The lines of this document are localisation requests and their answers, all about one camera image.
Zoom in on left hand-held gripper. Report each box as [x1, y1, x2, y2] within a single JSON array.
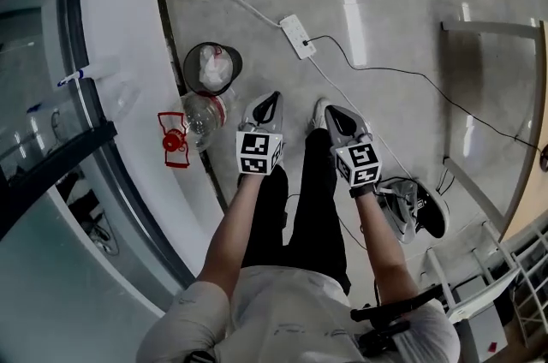
[[235, 91, 286, 176]]

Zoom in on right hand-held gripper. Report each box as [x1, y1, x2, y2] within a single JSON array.
[[324, 104, 383, 188]]

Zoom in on black lamp cable with plug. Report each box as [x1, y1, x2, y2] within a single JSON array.
[[301, 34, 541, 151]]

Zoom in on white power strip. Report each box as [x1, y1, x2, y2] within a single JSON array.
[[278, 13, 318, 61]]

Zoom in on person's right forearm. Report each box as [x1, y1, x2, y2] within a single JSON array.
[[350, 187, 420, 305]]

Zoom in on person's left forearm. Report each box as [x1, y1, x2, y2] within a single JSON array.
[[197, 164, 280, 298]]

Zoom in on black skirting strip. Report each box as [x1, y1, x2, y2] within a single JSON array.
[[150, 0, 229, 213]]

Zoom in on person's white shoe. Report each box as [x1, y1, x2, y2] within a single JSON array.
[[307, 98, 331, 136]]

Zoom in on clear plastic water jug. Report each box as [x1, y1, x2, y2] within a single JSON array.
[[179, 87, 237, 152]]

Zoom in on white plastic bag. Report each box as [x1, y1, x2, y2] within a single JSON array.
[[198, 45, 235, 93]]

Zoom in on person's black trousers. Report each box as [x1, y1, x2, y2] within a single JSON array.
[[239, 128, 353, 296]]

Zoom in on black mesh waste bin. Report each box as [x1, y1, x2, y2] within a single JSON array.
[[182, 41, 244, 96]]

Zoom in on grey and black bag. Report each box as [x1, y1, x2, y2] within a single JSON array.
[[375, 176, 450, 246]]

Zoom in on clear plastic container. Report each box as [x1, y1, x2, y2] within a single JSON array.
[[114, 81, 143, 115]]

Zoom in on white tube with blue tip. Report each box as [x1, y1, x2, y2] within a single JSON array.
[[57, 56, 122, 88]]

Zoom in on black waist rig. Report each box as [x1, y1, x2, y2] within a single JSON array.
[[349, 286, 443, 356]]

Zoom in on person's white t-shirt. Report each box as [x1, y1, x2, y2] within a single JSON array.
[[135, 265, 462, 363]]

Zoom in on black framed glass door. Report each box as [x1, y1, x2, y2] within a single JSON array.
[[0, 0, 119, 241]]

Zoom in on white box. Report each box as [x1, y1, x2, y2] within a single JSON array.
[[444, 266, 524, 363]]

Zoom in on white wire rack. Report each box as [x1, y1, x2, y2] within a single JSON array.
[[426, 219, 548, 336]]

